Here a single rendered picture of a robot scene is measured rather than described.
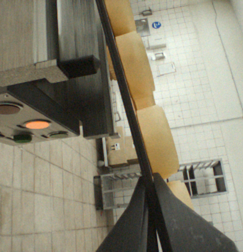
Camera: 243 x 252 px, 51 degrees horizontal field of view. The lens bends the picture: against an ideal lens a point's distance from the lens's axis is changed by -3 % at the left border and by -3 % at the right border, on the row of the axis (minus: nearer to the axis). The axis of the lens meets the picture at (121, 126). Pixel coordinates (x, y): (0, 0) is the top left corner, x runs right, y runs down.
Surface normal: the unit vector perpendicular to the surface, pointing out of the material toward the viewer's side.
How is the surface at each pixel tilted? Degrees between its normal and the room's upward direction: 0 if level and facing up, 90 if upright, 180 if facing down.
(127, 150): 95
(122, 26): 84
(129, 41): 92
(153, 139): 90
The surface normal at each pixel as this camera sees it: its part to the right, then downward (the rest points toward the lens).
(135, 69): -0.02, 0.27
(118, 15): 0.05, 0.48
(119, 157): -0.15, -0.24
